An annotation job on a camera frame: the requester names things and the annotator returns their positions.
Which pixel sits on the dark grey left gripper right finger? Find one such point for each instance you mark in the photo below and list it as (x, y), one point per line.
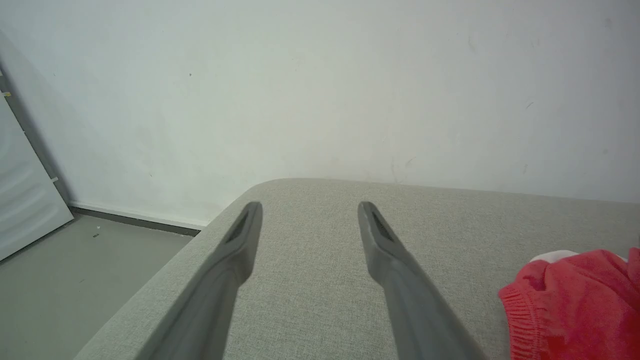
(405, 295)

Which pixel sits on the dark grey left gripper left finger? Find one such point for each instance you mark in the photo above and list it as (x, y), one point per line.
(220, 280)

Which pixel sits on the red garment with white stripe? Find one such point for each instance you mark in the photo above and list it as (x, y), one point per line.
(575, 305)

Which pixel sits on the grey fabric sofa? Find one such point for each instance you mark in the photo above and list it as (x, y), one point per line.
(310, 260)

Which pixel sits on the white appliance panel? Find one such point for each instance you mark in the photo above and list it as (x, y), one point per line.
(25, 200)

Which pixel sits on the white wall baseboard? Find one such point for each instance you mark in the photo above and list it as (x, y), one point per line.
(140, 218)

